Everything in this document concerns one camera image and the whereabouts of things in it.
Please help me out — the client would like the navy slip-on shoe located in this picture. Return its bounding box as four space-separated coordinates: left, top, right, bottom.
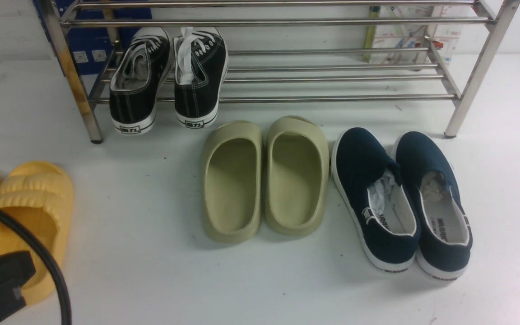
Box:
391 131 473 282
331 127 421 274

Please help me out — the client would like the navy slip-on shoe right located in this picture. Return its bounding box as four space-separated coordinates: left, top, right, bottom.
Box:
391 131 473 282

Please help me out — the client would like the stainless steel shoe rack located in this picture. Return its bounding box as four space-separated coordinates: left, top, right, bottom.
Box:
33 0 520 144

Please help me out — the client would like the white printed cardboard box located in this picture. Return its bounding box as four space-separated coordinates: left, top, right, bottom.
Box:
363 5 469 65

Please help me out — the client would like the black cable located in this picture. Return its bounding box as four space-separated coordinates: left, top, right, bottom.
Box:
0 197 72 325

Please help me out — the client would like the olive green slipper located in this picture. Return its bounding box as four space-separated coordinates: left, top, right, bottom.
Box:
265 116 330 237
201 120 264 244

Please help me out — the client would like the navy slip-on shoe left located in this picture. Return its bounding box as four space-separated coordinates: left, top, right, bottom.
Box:
331 127 421 274

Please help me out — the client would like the blue box behind rack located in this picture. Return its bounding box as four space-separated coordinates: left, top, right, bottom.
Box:
31 0 152 75

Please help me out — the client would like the olive green slipper right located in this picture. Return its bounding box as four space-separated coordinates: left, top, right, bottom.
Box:
265 116 330 237

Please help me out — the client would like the black canvas sneaker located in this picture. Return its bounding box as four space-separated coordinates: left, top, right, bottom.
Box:
173 27 229 129
109 27 174 135

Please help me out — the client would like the olive green slipper left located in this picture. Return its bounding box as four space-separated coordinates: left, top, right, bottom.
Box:
201 120 264 244

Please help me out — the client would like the yellow ribbed slipper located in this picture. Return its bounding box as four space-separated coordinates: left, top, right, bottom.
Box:
0 161 74 305

